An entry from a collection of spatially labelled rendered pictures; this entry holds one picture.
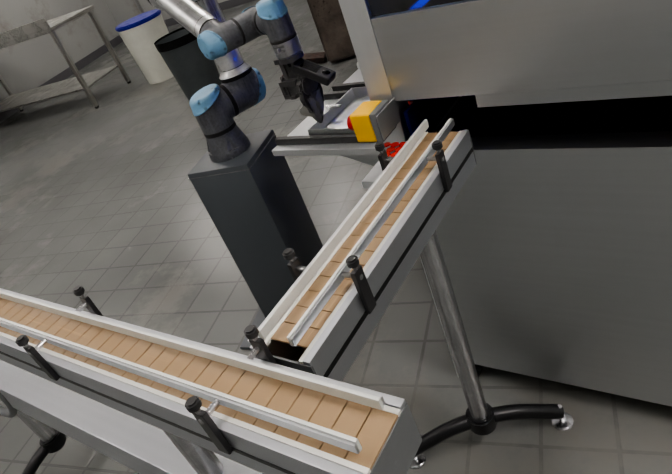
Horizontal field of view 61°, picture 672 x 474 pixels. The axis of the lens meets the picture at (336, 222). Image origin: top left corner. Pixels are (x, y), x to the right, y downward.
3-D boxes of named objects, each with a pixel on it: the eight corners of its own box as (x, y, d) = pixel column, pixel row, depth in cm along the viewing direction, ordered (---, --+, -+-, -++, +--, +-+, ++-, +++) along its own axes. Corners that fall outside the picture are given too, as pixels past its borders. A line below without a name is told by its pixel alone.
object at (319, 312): (422, 163, 139) (406, 106, 131) (483, 163, 130) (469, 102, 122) (263, 382, 97) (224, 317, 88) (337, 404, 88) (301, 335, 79)
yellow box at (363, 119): (397, 126, 134) (389, 98, 130) (383, 142, 129) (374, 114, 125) (370, 127, 138) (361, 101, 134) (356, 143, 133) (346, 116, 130)
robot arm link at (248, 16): (223, 17, 158) (239, 17, 149) (255, 1, 162) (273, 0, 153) (234, 44, 162) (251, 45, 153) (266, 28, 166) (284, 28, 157)
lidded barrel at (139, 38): (136, 89, 676) (105, 32, 639) (160, 70, 717) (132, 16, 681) (173, 80, 653) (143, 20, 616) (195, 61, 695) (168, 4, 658)
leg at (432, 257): (503, 417, 163) (445, 201, 123) (493, 444, 157) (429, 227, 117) (473, 409, 168) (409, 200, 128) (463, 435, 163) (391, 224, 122)
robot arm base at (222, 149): (204, 164, 199) (191, 140, 194) (221, 143, 211) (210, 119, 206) (240, 158, 193) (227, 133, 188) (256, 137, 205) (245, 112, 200)
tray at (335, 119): (454, 90, 159) (451, 78, 157) (416, 137, 143) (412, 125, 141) (354, 97, 179) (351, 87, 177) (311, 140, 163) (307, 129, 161)
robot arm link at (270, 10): (271, -7, 152) (286, -8, 146) (287, 32, 158) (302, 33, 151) (247, 5, 150) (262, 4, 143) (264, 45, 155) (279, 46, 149)
